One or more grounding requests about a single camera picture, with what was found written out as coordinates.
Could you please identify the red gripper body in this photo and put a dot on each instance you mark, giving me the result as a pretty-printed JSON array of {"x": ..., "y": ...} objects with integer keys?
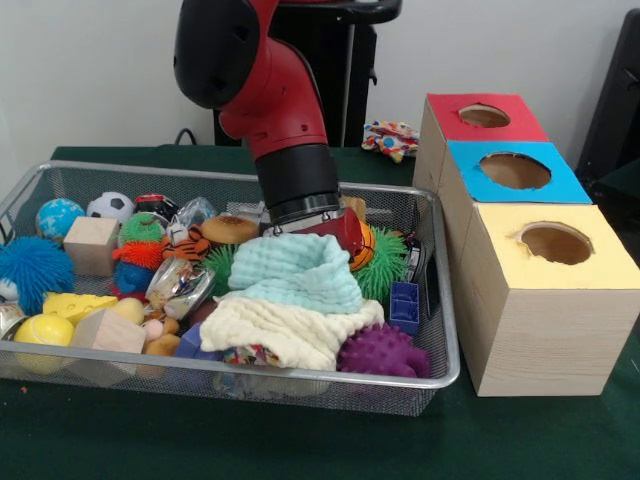
[{"x": 347, "y": 227}]

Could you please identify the mint green cloth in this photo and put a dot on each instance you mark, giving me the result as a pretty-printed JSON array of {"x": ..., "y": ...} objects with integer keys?
[{"x": 295, "y": 275}]

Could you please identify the colourful packet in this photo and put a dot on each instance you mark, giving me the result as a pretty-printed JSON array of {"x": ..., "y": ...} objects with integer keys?
[{"x": 390, "y": 140}]

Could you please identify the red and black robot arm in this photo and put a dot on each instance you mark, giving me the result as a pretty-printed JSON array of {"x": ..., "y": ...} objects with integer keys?
[{"x": 280, "y": 100}]

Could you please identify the wooden box with three holes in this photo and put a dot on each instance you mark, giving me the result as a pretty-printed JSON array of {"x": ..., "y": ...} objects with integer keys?
[{"x": 550, "y": 340}]

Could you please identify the orange toy basketball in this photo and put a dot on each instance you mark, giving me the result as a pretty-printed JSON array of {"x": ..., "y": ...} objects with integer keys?
[{"x": 365, "y": 245}]

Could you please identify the large green spiky ball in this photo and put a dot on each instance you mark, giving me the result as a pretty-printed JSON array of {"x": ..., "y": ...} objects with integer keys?
[{"x": 382, "y": 265}]

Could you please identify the cream white cloth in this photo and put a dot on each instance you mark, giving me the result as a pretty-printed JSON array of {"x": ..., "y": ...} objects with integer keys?
[{"x": 290, "y": 325}]

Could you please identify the toy burger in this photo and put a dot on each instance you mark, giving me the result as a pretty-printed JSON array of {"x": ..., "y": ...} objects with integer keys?
[{"x": 230, "y": 229}]

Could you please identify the purple rubber toy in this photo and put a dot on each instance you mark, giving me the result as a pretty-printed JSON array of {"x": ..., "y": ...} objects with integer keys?
[{"x": 380, "y": 350}]

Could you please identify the black and white football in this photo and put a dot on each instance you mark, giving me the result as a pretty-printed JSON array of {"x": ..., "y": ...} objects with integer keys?
[{"x": 111, "y": 205}]

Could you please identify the blue globe ball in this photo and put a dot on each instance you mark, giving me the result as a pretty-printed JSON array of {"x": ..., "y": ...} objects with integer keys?
[{"x": 59, "y": 217}]

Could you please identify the dark green tablecloth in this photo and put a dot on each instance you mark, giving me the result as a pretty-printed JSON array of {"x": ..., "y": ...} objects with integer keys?
[{"x": 150, "y": 440}]

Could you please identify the black upright panel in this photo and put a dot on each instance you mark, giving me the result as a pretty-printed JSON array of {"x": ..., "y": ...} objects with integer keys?
[{"x": 620, "y": 100}]

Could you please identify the blue spiky ball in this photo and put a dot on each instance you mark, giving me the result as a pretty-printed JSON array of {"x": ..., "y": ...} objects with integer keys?
[{"x": 32, "y": 272}]

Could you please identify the yellow ball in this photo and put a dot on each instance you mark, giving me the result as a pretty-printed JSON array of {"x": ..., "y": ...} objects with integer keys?
[{"x": 44, "y": 330}]

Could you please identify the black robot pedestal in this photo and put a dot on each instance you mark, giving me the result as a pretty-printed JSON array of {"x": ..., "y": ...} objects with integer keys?
[{"x": 350, "y": 75}]

